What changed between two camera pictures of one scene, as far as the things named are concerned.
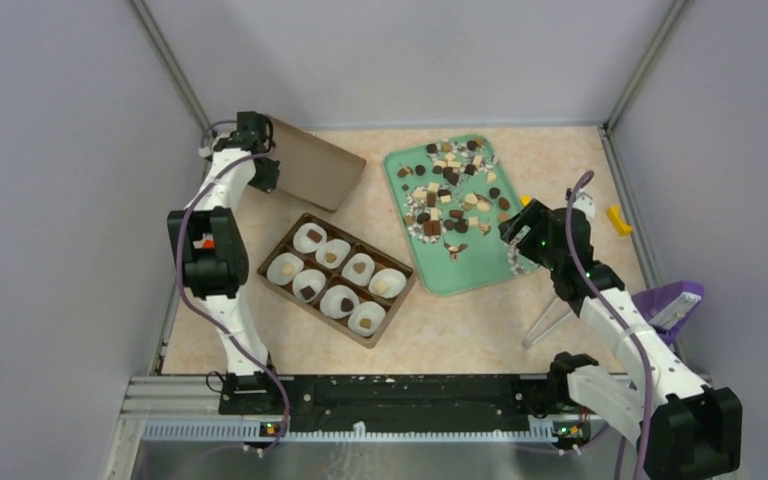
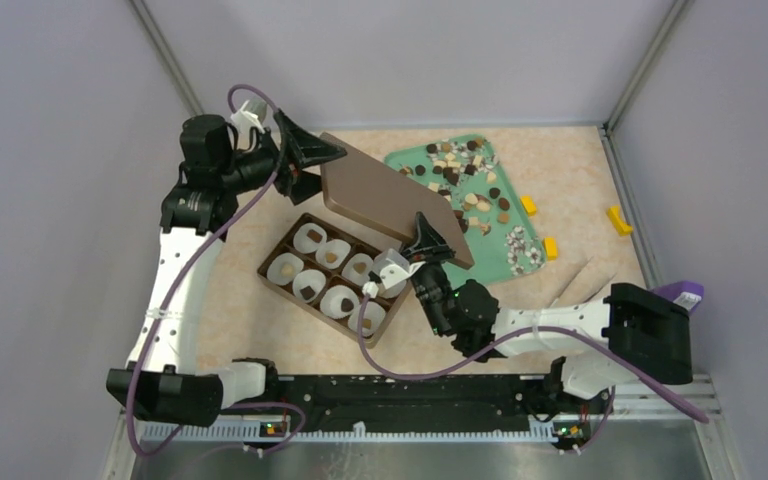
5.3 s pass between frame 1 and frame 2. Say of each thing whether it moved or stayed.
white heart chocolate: stayed
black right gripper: moved
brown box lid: moved
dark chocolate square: stayed
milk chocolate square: stayed
